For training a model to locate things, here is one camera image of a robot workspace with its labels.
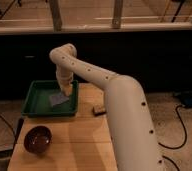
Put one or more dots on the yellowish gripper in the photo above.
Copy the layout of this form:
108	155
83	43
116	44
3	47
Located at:
66	89

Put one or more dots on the blue sponge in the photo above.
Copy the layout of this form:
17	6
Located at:
58	98

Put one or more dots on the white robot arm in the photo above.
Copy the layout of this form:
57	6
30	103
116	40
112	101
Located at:
130	124

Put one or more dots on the green plastic tray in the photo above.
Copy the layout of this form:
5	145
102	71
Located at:
37	102

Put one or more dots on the dark block with tan top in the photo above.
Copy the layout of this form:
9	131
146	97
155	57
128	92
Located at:
98	110

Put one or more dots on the dark red bowl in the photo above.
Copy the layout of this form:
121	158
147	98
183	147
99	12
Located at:
37	140

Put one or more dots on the dark blue floor device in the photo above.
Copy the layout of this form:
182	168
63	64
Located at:
185	98

